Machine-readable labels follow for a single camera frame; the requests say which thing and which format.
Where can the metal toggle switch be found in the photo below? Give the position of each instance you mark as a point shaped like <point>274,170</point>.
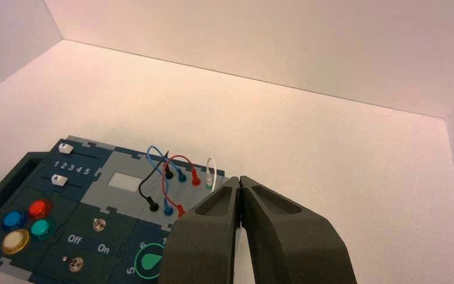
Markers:
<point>99,224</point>
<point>75,264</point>

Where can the white rectangular display window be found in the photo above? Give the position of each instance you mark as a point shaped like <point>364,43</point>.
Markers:
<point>125,182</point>

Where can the white slider knob blue arrow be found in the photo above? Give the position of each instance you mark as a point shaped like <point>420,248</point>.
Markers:
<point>59,180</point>

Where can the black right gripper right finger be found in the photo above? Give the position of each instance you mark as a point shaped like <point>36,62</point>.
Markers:
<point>289,247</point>

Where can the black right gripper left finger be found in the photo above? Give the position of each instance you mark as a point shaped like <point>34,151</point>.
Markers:
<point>199,247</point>

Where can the green rotary dial knob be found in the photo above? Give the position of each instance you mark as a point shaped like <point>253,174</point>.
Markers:
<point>150,260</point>

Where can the dark teal control panel board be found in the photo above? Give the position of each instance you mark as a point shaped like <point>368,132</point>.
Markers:
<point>94,204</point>

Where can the green round push button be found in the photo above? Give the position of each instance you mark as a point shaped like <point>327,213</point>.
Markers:
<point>42,229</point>

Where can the yellow round push button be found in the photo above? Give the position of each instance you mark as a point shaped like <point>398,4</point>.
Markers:
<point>15,241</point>

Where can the metal toggle switch beside LED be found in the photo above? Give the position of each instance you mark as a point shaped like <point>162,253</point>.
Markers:
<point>75,264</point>

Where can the blue round push button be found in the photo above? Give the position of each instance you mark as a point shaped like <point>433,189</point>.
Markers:
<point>13,220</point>

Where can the white slider knob grey arrow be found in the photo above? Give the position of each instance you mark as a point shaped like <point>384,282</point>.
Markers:
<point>66,148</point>

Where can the red round push button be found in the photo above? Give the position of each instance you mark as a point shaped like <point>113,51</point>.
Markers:
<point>40,209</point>

